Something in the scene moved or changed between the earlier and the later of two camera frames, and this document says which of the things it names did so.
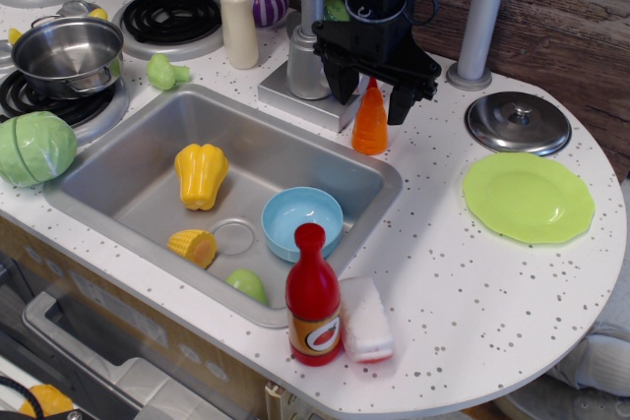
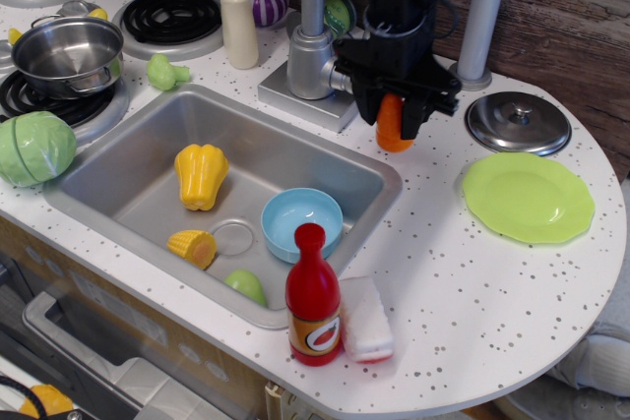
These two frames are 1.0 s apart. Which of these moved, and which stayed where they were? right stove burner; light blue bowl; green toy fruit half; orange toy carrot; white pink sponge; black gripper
Moved: black gripper; orange toy carrot
Stayed: green toy fruit half; white pink sponge; right stove burner; light blue bowl
